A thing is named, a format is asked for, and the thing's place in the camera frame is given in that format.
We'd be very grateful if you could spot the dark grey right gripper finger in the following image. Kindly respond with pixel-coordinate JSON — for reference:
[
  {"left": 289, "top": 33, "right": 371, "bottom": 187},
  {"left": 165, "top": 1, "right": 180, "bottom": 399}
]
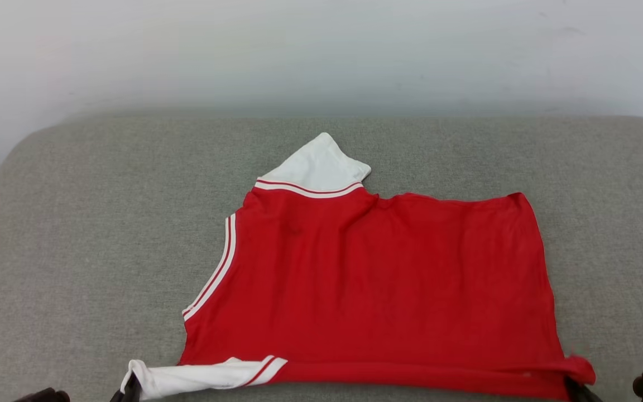
[{"left": 564, "top": 377, "right": 602, "bottom": 402}]

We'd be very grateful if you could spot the red garment with white trim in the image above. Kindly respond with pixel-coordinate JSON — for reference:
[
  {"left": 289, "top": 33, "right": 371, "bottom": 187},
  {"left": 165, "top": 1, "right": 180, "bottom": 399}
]
[{"left": 121, "top": 132, "right": 597, "bottom": 401}]

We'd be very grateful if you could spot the grey fabric sofa cushion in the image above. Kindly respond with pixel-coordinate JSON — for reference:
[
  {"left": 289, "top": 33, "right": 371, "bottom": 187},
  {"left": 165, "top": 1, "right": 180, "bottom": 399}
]
[{"left": 0, "top": 114, "right": 643, "bottom": 402}]

